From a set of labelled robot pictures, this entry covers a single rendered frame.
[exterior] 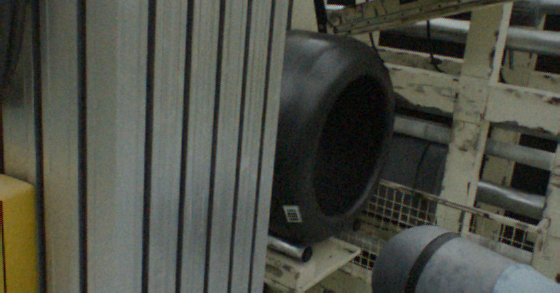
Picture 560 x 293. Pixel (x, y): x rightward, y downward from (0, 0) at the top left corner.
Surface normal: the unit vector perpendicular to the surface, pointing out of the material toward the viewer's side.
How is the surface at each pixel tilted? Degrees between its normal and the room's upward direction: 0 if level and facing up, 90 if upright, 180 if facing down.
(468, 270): 35
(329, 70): 52
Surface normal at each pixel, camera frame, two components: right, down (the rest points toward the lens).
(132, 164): 0.88, 0.20
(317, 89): 0.26, -0.25
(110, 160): -0.46, 0.20
